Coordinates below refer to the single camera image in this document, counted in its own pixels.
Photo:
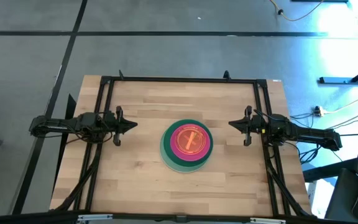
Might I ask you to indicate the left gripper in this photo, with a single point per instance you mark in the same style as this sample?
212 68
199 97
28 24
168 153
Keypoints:
113 124

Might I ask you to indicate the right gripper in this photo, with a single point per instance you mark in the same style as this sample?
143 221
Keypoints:
255 124

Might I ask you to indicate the teal green plate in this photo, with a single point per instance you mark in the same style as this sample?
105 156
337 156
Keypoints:
188 121

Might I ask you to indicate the magenta opaque plate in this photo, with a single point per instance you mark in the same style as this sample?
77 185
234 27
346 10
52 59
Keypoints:
174 149

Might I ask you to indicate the orange transparent plate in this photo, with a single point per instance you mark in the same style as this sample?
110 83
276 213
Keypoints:
185 149

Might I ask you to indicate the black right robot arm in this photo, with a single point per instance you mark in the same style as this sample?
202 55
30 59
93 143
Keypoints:
306 133

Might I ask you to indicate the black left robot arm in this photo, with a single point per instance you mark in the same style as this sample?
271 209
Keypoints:
73 124

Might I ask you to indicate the pale blue large plate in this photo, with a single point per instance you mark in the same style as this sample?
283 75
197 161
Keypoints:
160 151

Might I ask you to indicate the white power strip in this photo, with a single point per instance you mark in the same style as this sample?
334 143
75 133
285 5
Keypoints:
319 110

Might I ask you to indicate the black desk beam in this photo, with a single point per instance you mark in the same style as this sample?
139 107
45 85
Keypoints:
328 169

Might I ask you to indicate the grey floor beam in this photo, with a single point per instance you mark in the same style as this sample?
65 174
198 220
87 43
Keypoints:
337 80

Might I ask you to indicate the grey desk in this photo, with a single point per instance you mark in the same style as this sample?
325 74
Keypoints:
340 199

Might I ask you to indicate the black table frame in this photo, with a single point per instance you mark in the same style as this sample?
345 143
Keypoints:
182 79

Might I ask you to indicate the silver frame bracket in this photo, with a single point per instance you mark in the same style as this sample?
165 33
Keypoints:
267 221
95 217

